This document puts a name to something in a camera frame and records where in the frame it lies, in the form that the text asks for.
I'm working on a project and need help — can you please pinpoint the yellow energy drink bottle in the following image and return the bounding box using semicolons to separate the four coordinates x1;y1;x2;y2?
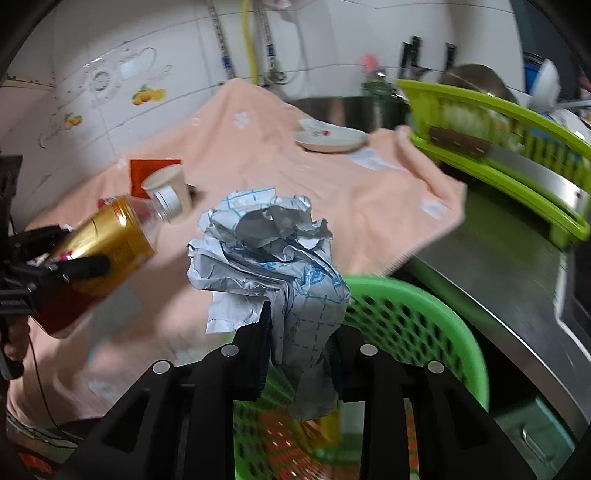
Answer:
32;186;182;338

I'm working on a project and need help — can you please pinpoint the white paper ball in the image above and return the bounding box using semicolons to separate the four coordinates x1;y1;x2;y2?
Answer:
187;187;351;420

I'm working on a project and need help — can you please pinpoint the green mesh trash basket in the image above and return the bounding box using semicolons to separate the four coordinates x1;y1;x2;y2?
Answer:
233;277;493;479

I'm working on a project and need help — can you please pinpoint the kitchen cleaver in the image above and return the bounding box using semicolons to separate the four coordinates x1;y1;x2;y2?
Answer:
429;127;590;217

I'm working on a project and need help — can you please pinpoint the left hand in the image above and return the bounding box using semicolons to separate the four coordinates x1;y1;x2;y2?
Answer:
4;316;30;362

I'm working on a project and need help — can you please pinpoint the orange snack packet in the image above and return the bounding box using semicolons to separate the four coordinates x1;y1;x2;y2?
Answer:
128;159;182;199

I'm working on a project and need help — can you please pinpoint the white paper cup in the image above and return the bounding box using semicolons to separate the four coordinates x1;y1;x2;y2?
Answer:
141;164;191;221

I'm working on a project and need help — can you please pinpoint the peach floral towel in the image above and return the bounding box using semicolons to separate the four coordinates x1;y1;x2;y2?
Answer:
7;80;466;428

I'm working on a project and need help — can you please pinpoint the white ceramic plate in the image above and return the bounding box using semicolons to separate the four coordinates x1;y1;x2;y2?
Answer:
294;118;370;154

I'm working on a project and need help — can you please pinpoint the green dish rack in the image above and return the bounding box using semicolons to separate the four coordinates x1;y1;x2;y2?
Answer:
398;80;590;249

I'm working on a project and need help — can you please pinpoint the steel wok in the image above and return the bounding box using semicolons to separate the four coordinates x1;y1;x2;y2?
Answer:
439;64;517;103

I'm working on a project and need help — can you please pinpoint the yellow hose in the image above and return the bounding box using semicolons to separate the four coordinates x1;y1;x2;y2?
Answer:
241;0;259;85

